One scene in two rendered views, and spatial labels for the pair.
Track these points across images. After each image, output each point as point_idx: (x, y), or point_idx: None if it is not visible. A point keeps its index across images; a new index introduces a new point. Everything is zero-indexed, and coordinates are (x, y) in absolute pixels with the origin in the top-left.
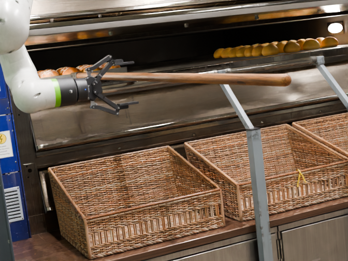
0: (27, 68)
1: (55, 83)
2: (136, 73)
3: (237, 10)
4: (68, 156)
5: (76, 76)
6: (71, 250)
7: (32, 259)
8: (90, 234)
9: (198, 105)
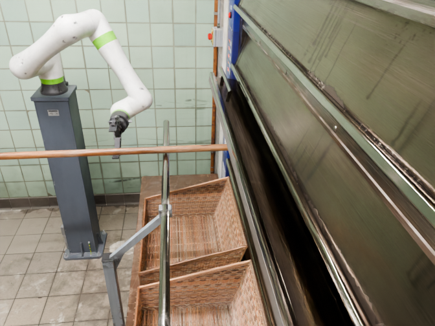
0: (128, 97)
1: (112, 112)
2: (148, 147)
3: (241, 187)
4: None
5: None
6: (174, 215)
7: (176, 200)
8: (196, 225)
9: None
